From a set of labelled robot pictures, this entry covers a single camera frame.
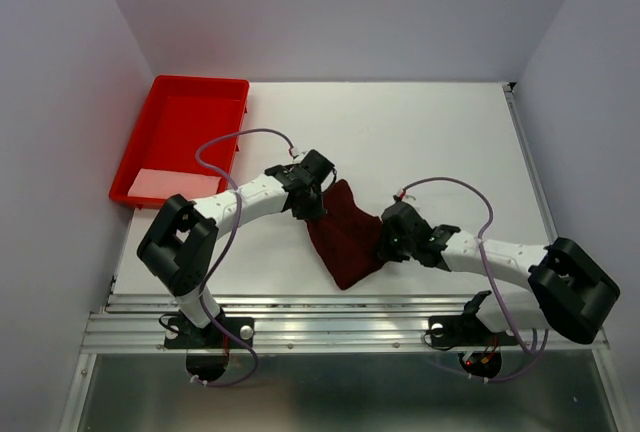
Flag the dark red t shirt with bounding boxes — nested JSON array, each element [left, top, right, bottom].
[[306, 179, 385, 290]]

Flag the red plastic tray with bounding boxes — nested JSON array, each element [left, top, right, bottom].
[[109, 75, 249, 208]]

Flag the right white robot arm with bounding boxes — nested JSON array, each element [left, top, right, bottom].
[[379, 219, 620, 344]]

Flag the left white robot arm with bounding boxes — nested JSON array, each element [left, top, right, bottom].
[[136, 157, 335, 346]]

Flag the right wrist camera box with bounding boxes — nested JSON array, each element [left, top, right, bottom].
[[381, 200, 433, 239]]

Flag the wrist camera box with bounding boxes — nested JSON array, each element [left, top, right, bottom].
[[381, 200, 433, 239], [294, 149, 335, 185]]

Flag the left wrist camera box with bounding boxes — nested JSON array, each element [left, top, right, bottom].
[[294, 149, 335, 185]]

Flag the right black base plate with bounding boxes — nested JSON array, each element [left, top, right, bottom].
[[422, 315, 517, 351]]

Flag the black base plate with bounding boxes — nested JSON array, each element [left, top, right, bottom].
[[158, 313, 255, 350], [422, 315, 517, 351]]

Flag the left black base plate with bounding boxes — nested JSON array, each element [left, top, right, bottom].
[[158, 313, 255, 350]]

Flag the aluminium rail frame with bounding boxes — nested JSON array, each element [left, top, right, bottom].
[[61, 82, 633, 431]]

